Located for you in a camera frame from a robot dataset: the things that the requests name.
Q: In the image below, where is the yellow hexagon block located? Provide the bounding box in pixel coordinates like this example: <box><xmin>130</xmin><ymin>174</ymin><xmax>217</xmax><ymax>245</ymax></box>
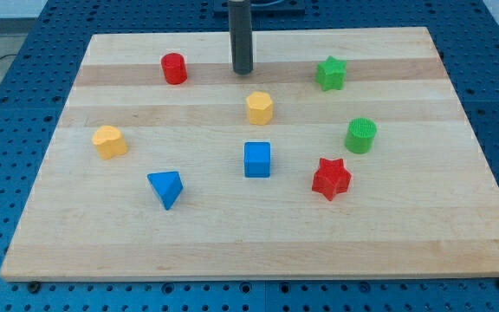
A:
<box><xmin>246</xmin><ymin>91</ymin><xmax>274</xmax><ymax>126</ymax></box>

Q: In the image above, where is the red star block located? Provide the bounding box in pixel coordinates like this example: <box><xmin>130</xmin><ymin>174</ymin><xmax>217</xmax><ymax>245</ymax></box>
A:
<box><xmin>312</xmin><ymin>158</ymin><xmax>352</xmax><ymax>201</ymax></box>

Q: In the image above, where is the green star block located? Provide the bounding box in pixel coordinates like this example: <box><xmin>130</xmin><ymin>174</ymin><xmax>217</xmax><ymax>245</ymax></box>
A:
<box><xmin>315</xmin><ymin>55</ymin><xmax>347</xmax><ymax>91</ymax></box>

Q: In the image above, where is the blue cube block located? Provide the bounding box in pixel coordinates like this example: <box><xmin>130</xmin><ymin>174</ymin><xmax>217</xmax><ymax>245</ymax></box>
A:
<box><xmin>243</xmin><ymin>142</ymin><xmax>271</xmax><ymax>178</ymax></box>

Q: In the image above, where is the blue triangle block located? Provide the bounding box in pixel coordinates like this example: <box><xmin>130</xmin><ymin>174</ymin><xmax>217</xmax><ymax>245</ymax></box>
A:
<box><xmin>146</xmin><ymin>171</ymin><xmax>184</xmax><ymax>211</ymax></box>

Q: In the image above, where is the light wooden board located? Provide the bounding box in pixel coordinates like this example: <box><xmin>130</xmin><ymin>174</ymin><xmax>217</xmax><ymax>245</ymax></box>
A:
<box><xmin>0</xmin><ymin>27</ymin><xmax>499</xmax><ymax>282</ymax></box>

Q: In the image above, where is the green cylinder block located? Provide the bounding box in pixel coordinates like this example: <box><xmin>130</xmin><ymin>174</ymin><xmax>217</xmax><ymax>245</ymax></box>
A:
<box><xmin>345</xmin><ymin>118</ymin><xmax>377</xmax><ymax>154</ymax></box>

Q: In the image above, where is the red cylinder block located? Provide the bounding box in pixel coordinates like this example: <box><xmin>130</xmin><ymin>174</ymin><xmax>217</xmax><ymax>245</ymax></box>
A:
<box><xmin>160</xmin><ymin>53</ymin><xmax>188</xmax><ymax>85</ymax></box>

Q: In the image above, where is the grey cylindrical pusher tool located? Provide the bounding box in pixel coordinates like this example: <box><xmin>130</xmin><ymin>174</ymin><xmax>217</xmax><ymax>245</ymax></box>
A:
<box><xmin>228</xmin><ymin>0</ymin><xmax>253</xmax><ymax>75</ymax></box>

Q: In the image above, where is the yellow heart block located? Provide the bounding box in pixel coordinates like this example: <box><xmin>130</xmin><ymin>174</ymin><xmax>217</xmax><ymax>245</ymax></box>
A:
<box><xmin>91</xmin><ymin>125</ymin><xmax>128</xmax><ymax>160</ymax></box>

